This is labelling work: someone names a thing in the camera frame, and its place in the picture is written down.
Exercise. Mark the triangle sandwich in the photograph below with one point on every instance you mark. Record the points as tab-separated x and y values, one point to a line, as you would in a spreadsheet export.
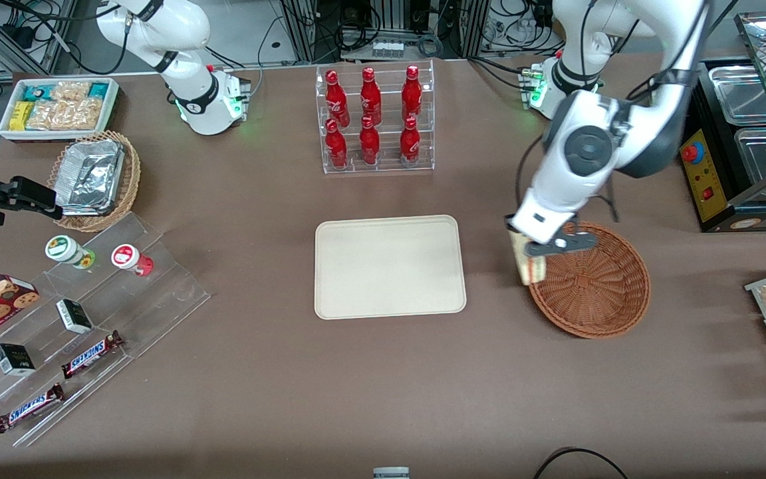
530	269

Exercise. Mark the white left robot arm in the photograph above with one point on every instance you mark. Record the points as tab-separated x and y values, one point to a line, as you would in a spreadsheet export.
556	179

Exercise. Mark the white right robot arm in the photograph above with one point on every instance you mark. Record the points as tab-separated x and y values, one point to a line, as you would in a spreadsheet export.
190	26

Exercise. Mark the large brown wicker basket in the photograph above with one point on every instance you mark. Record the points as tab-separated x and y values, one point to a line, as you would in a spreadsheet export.
596	293

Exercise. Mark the small tan wicker basket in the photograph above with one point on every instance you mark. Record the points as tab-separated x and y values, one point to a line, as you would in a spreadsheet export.
130	179

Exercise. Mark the cream plastic tray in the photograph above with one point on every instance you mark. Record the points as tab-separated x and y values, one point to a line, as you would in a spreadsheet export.
389	266

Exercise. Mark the green lid cup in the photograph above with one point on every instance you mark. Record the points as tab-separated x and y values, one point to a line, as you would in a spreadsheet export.
62	248

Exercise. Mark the aluminium foil container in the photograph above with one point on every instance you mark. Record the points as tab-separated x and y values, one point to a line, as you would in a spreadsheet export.
90	176

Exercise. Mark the white snack bin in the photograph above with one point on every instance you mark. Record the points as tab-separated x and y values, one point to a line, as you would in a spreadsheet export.
4	130

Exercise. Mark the yellow snack packet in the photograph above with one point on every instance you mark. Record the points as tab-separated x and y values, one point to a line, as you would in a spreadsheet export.
20	116

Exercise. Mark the clear cracker bag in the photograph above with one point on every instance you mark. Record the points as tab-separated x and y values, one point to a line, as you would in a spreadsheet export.
64	116
72	90

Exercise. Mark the teal snack packet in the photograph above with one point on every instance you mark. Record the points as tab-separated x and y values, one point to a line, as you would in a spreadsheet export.
98	90
37	92

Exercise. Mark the red lid cup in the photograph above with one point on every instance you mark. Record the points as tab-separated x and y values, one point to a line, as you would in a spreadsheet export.
127	257

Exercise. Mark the small black box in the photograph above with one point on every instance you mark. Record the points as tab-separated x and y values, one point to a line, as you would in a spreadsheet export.
14	359
74	317

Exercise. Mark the red cola bottle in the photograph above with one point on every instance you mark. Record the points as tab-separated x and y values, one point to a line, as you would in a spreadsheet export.
369	143
336	146
370	96
336	100
411	93
409	143

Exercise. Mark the clear acrylic bottle rack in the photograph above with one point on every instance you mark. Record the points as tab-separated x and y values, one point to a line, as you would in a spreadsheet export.
386	166

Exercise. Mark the black food warmer yellow panel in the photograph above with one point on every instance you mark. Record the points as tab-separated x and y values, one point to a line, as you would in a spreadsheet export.
705	173

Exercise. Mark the clear acrylic stepped display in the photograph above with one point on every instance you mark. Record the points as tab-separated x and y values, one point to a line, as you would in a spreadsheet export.
157	299

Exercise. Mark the snickers bar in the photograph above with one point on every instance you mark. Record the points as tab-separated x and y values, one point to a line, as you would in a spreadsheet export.
92	354
29	408

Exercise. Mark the white power strip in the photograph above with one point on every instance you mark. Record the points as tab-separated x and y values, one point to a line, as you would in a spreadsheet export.
387	48

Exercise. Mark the grey box at table edge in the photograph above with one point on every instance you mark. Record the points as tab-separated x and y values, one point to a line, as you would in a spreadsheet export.
391	473

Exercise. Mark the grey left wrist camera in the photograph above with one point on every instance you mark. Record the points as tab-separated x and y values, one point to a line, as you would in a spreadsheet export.
559	246

